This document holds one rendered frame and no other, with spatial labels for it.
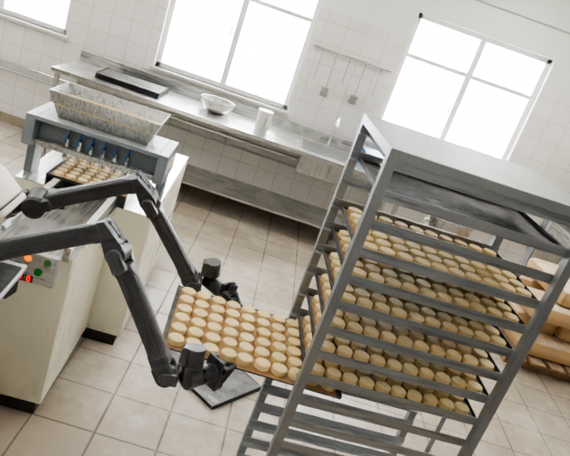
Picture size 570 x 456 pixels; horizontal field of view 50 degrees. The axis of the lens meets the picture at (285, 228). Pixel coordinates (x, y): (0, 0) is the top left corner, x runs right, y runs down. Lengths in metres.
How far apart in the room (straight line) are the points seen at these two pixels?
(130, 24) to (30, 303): 4.11
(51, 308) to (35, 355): 0.25
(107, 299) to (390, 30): 3.94
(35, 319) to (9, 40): 4.46
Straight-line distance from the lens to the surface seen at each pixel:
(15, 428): 3.11
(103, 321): 3.60
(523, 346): 2.02
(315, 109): 6.29
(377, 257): 1.79
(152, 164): 3.27
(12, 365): 3.02
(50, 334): 2.88
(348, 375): 2.05
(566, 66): 6.69
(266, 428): 2.62
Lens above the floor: 2.09
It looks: 20 degrees down
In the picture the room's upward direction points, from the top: 20 degrees clockwise
